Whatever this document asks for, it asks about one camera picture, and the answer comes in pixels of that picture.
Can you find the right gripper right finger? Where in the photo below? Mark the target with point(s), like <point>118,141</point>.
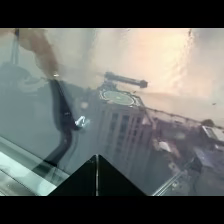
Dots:
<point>113,181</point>

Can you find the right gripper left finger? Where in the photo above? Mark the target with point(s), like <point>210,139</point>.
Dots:
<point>81,181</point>

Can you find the silver frame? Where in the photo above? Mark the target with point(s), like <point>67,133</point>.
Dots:
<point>20,176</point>

